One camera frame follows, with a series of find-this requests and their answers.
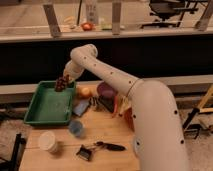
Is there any blue sponge block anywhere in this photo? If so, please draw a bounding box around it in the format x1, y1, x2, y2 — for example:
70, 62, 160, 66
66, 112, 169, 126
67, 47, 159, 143
73, 100, 89, 117

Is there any yellow onion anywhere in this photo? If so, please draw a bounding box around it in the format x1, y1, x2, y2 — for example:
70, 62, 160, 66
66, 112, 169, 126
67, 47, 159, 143
78, 87, 92, 98

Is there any blue plastic cup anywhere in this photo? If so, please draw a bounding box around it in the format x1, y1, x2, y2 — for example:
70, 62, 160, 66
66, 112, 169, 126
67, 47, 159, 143
68, 120, 83, 137

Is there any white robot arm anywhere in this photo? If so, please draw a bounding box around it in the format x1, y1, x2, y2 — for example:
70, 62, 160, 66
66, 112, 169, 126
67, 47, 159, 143
64, 44, 190, 171

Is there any yellow black tool stand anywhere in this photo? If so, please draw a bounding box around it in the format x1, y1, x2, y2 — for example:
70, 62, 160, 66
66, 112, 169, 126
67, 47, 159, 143
182, 84, 213, 139

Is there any black office chair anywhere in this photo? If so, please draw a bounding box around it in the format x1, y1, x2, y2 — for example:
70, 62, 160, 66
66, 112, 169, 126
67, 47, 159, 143
141, 0, 208, 29

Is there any dark kitchen utensil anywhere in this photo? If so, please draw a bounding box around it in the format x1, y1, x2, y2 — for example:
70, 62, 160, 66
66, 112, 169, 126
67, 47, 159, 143
89, 96, 114, 113

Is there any dark purple grape bunch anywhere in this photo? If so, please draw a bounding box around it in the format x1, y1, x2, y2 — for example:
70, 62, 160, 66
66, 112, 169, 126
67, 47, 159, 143
55, 75, 69, 92

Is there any orange bowl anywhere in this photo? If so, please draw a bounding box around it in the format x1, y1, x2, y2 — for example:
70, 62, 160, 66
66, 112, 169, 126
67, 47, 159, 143
124, 108, 134, 130

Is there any black brush tool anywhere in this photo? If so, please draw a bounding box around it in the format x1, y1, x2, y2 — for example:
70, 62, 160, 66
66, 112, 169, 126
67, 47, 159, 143
76, 141, 126, 161

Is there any white plastic cup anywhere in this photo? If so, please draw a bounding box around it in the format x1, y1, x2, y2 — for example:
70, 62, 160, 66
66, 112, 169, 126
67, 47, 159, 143
38, 131, 58, 153

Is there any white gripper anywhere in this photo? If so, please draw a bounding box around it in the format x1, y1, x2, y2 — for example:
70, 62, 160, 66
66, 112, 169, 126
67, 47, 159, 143
63, 60, 84, 82

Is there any red apple on shelf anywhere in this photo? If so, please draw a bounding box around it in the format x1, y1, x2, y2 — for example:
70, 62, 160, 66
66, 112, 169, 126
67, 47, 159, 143
81, 22, 94, 31

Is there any green plastic tray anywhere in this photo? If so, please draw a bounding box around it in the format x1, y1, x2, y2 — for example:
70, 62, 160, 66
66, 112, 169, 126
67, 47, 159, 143
24, 81, 76, 126

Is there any black chair frame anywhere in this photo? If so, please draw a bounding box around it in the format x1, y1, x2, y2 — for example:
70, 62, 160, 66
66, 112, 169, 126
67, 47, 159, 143
0, 133, 26, 171

